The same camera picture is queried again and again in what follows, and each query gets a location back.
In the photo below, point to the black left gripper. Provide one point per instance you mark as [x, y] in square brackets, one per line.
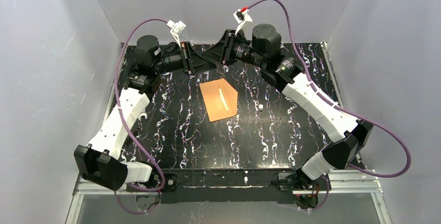
[187, 56]

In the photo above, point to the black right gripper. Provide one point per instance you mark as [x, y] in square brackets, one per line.
[228, 48]

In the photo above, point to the brown paper envelope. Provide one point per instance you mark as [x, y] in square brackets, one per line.
[213, 104]

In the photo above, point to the tan lined letter paper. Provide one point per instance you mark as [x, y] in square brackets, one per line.
[223, 99]

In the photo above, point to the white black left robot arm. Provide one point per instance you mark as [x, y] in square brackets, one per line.
[98, 160]

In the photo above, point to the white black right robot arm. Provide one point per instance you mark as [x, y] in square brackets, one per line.
[347, 133]

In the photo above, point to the silver open-end wrench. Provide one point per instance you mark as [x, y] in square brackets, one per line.
[142, 116]

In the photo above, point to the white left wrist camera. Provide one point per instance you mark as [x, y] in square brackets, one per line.
[176, 28]

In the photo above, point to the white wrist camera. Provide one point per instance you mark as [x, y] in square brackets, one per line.
[242, 18]
[176, 28]

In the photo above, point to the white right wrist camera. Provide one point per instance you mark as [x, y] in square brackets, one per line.
[242, 18]

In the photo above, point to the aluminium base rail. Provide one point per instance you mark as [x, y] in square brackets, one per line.
[341, 181]

